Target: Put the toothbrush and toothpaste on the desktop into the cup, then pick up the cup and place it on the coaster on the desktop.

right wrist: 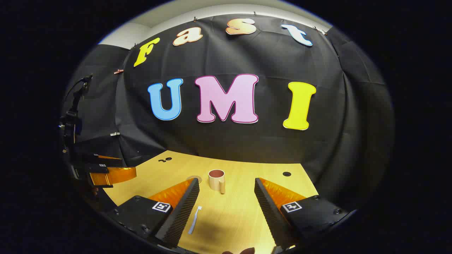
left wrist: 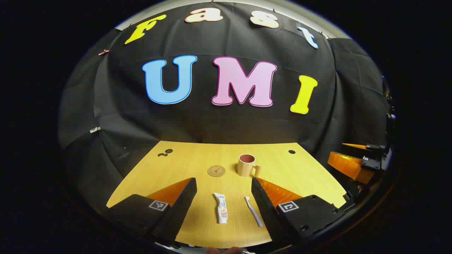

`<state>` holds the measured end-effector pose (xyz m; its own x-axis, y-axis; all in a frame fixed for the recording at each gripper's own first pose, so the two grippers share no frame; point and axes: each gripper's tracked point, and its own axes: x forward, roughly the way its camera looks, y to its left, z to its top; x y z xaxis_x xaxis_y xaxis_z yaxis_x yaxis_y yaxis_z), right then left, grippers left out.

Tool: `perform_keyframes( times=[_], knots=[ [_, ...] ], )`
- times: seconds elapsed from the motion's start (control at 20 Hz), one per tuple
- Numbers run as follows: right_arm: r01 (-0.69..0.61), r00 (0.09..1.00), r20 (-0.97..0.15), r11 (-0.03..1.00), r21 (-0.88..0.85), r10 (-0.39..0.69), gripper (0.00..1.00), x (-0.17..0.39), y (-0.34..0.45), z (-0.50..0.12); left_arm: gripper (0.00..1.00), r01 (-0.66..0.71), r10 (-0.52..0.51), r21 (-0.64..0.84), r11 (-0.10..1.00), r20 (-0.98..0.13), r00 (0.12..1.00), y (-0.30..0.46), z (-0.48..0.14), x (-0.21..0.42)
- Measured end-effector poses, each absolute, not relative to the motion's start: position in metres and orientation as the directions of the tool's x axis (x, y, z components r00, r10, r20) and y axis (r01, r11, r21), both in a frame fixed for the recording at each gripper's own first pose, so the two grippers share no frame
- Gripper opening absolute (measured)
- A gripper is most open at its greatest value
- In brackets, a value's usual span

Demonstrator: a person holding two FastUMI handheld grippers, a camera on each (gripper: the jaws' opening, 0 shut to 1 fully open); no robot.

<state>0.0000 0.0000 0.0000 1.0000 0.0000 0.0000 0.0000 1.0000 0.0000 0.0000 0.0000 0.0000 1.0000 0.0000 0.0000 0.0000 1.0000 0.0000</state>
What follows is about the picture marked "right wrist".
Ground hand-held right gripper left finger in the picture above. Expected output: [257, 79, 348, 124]
[106, 177, 200, 249]

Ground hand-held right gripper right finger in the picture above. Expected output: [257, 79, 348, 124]
[254, 177, 350, 249]

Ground wooden desktop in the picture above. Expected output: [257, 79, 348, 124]
[102, 150, 318, 254]

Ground light blue toothbrush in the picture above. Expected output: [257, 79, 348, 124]
[188, 206, 202, 235]

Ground beige cup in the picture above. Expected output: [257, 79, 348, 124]
[208, 169, 226, 194]

